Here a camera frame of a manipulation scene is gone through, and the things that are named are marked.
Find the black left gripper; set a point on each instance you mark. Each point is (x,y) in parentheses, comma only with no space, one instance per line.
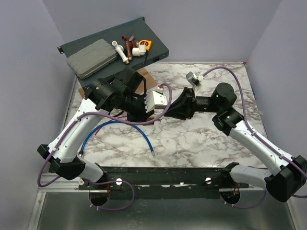
(143,116)

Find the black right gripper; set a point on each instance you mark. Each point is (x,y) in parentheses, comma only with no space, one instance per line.
(183,108)

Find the red cable seal lock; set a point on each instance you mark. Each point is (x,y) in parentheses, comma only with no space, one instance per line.
(122,116)

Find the blue cable lock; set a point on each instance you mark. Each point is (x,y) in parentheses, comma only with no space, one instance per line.
(81,152)

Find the brass padlock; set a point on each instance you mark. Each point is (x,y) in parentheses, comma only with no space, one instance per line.
(150,119)

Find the white pvc elbow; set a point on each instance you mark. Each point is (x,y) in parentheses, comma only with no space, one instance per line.
(139,51)

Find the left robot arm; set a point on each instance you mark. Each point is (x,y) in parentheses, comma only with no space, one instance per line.
(101,97)

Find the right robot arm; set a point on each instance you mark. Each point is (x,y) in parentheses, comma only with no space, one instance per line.
(284,174)

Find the wooden board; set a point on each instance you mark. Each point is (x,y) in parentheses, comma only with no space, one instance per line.
(150,82)

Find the white pvc pipe fitting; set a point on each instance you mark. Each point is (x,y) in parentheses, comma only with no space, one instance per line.
(120,51)

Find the dark teal rack shelf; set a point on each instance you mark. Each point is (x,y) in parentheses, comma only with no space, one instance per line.
(135,30)

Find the brown pipe valve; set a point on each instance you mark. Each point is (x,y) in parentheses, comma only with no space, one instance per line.
(129,44)

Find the yellow tape measure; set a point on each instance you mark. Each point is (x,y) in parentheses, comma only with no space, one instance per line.
(146,43)

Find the grey plastic tool case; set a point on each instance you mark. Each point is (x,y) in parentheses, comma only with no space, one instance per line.
(92,58)

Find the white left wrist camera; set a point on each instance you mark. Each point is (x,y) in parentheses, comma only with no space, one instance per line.
(155,100)

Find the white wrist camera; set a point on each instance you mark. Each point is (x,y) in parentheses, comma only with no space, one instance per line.
(155,100)
(195,81)

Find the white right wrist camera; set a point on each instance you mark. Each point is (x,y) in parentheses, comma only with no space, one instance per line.
(195,81)

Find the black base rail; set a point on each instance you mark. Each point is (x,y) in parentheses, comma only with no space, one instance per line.
(163,183)

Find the aluminium extrusion rail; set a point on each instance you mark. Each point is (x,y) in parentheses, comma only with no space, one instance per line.
(61,185)

